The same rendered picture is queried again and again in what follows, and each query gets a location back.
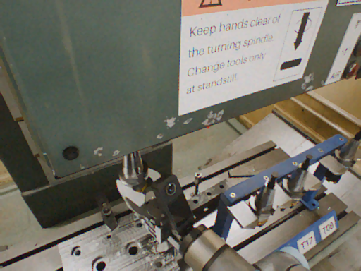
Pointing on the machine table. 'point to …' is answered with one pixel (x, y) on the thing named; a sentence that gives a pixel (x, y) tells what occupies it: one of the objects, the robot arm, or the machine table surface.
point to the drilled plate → (124, 238)
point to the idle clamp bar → (196, 202)
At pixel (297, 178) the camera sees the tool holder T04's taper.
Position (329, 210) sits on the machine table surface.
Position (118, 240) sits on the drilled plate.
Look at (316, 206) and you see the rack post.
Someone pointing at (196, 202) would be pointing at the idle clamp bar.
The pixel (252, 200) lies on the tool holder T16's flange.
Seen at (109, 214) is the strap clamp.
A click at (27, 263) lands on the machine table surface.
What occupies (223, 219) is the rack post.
